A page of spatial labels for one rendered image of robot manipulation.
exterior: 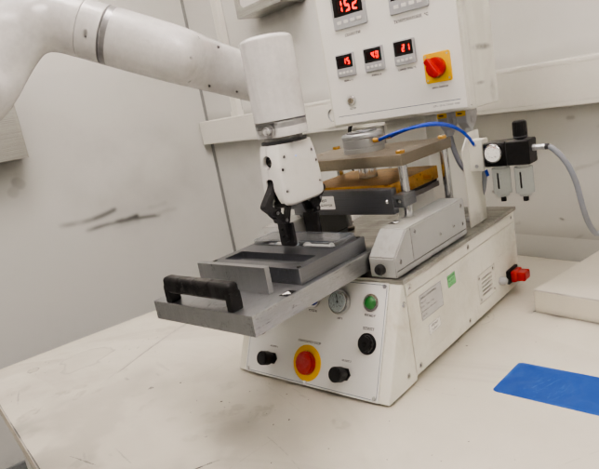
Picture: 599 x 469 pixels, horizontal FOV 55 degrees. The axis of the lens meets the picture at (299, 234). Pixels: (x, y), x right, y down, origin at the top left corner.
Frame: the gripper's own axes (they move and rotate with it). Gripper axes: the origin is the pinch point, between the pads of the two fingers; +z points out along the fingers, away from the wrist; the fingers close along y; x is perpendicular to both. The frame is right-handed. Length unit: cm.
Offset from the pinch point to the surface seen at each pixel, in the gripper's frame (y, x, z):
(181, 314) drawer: -23.7, 4.3, 6.0
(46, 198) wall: 27, 152, -2
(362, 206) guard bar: 11.6, -4.9, -1.1
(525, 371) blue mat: 12.4, -30.8, 26.5
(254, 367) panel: -5.6, 12.8, 25.1
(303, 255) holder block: -6.3, -5.6, 2.2
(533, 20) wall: 70, -16, -29
